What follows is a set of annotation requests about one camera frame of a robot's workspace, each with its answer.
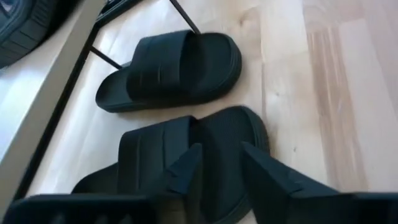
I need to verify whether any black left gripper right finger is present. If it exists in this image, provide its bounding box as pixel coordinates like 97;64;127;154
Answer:
241;141;398;224

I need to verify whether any black rubber slide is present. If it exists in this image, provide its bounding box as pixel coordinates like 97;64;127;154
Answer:
70;105;271;224
0;0;80;70
95;29;243;113

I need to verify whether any wooden shelf with black legs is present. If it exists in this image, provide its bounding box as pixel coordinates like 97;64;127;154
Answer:
0;0;202;215

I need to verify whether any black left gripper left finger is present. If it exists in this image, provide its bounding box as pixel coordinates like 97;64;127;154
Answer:
2;142;204;224

